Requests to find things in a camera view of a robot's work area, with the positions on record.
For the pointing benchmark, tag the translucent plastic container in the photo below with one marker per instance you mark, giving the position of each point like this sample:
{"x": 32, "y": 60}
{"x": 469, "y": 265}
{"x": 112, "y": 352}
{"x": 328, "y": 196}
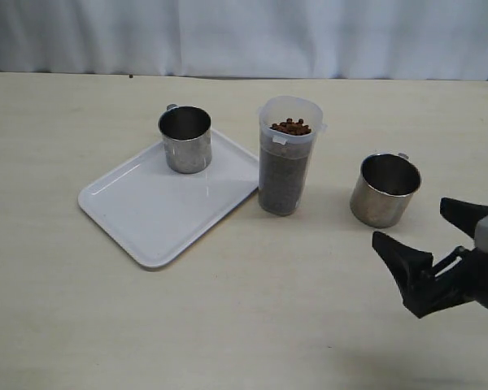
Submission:
{"x": 288, "y": 128}

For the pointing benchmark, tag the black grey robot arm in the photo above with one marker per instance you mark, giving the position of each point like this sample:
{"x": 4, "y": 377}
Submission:
{"x": 461, "y": 277}

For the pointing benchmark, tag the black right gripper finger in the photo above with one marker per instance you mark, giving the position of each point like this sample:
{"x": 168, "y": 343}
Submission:
{"x": 409, "y": 268}
{"x": 463, "y": 215}

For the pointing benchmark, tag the white plastic tray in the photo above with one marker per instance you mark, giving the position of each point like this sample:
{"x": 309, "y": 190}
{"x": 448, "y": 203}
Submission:
{"x": 154, "y": 214}

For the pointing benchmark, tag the white curtain backdrop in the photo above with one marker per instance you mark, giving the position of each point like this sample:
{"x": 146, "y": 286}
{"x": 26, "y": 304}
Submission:
{"x": 423, "y": 40}

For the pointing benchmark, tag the steel mug with pellets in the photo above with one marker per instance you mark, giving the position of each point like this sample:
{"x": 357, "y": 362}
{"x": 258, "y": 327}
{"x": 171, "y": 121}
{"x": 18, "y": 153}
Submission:
{"x": 186, "y": 133}

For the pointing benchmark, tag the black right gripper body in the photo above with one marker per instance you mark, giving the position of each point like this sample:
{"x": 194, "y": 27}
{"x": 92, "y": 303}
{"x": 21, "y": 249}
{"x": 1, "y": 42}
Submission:
{"x": 461, "y": 277}

